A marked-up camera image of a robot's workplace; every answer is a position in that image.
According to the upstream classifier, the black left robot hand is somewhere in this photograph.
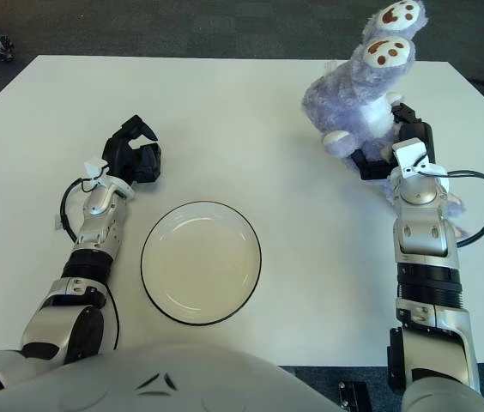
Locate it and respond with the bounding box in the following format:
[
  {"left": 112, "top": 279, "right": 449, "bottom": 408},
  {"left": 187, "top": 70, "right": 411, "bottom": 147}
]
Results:
[{"left": 102, "top": 114, "right": 164, "bottom": 185}]

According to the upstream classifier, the black metal bracket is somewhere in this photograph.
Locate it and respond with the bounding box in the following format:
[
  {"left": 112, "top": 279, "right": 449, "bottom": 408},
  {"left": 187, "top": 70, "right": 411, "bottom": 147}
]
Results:
[{"left": 338, "top": 380, "right": 372, "bottom": 412}]

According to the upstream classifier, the grey robot torso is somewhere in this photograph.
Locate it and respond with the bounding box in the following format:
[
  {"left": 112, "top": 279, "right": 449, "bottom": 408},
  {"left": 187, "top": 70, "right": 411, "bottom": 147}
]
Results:
[{"left": 0, "top": 341, "right": 337, "bottom": 412}]

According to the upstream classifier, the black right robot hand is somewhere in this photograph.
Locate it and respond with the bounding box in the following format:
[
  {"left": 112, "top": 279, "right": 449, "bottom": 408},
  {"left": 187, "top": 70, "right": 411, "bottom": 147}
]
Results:
[{"left": 350, "top": 102, "right": 435, "bottom": 181}]

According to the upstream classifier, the purple plush rabbit doll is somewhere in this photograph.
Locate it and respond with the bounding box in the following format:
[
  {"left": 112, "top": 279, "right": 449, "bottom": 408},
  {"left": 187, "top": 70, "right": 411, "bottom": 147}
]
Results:
[{"left": 301, "top": 0, "right": 469, "bottom": 237}]

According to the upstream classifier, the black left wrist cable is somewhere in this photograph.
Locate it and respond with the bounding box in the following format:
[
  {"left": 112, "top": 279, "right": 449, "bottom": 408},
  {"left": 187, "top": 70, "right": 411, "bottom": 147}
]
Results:
[{"left": 59, "top": 178, "right": 93, "bottom": 245}]

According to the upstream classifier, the grey white sneaker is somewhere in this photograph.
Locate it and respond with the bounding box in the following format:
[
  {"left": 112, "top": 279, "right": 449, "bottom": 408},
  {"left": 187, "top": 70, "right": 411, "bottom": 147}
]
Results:
[{"left": 0, "top": 34, "right": 15, "bottom": 61}]

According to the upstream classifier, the white plate with black rim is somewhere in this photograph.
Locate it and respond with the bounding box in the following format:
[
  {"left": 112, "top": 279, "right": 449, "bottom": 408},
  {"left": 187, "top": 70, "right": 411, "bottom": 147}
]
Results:
[{"left": 140, "top": 200, "right": 263, "bottom": 326}]

